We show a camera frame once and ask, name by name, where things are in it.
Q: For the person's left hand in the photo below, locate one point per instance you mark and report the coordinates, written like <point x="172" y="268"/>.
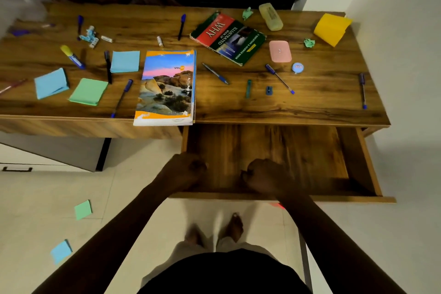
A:
<point x="181" y="173"/>

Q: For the green sticky note pad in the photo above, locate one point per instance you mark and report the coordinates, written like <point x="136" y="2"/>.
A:
<point x="88" y="92"/>

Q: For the person's left forearm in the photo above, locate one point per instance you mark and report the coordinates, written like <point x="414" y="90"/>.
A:
<point x="110" y="238"/>

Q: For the person's right foot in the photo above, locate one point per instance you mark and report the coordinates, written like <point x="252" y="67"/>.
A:
<point x="233" y="226"/>

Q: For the blue and white correction tape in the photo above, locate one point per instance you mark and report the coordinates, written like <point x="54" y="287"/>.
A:
<point x="90" y="36"/>

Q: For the wooden desk drawer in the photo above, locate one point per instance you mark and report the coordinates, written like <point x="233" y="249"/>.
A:
<point x="303" y="156"/>

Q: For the green sticky note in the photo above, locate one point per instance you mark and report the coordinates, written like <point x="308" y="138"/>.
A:
<point x="83" y="210"/>

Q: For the yellow translucent pencil case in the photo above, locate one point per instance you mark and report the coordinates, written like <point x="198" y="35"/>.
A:
<point x="271" y="17"/>

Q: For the small white glue stick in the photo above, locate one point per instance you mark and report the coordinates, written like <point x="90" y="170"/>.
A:
<point x="160" y="41"/>
<point x="107" y="39"/>

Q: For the person's right forearm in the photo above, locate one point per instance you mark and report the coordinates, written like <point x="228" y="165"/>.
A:
<point x="330" y="245"/>

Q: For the blue sticky note pad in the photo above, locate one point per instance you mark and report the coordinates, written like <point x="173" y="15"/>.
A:
<point x="51" y="83"/>
<point x="125" y="62"/>

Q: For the pink pen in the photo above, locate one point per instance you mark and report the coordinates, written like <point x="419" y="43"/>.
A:
<point x="12" y="86"/>

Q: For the person's left foot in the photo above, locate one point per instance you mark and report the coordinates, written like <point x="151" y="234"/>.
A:
<point x="195" y="235"/>

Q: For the black shirt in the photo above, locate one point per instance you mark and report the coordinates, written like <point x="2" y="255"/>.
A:
<point x="224" y="273"/>

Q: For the black metal desk leg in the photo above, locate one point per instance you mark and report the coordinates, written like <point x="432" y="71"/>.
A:
<point x="306" y="262"/>
<point x="103" y="154"/>

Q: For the green crumpled paper ball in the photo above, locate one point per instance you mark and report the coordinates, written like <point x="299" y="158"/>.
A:
<point x="247" y="13"/>
<point x="309" y="43"/>

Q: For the person's right hand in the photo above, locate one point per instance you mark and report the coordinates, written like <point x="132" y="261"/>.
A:
<point x="268" y="178"/>

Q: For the blue sticky note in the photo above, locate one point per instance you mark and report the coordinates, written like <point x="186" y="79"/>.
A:
<point x="61" y="252"/>

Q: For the person's left fingers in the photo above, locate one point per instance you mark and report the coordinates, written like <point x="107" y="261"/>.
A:
<point x="198" y="168"/>

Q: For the yellow curled paper sheet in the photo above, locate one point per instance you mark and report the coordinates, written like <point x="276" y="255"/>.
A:
<point x="331" y="29"/>

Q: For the blue ballpoint pen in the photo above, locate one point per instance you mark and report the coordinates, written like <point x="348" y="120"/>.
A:
<point x="122" y="98"/>
<point x="182" y="26"/>
<point x="279" y="78"/>
<point x="80" y="25"/>
<point x="215" y="73"/>
<point x="362" y="90"/>

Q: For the black marker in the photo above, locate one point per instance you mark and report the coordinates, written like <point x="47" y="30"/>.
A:
<point x="108" y="67"/>

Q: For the yellow capped blue marker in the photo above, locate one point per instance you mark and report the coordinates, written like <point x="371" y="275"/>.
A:
<point x="72" y="57"/>

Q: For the person's foot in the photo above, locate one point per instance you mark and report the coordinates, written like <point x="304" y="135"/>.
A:
<point x="195" y="235"/>
<point x="233" y="226"/>

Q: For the person's right fingers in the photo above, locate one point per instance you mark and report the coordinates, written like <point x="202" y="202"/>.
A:
<point x="249" y="173"/>

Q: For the purple pen cap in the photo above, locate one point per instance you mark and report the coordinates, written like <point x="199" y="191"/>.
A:
<point x="20" y="32"/>

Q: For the landscape cover travel book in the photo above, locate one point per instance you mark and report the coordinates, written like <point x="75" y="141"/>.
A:
<point x="165" y="90"/>

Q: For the green and red illustrated book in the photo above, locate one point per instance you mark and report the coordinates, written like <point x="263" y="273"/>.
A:
<point x="229" y="38"/>

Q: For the small round blue tin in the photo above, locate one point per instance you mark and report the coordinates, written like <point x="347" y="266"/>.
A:
<point x="297" y="68"/>

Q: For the blue pencil sharpener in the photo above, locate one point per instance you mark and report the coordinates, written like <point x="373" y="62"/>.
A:
<point x="269" y="91"/>

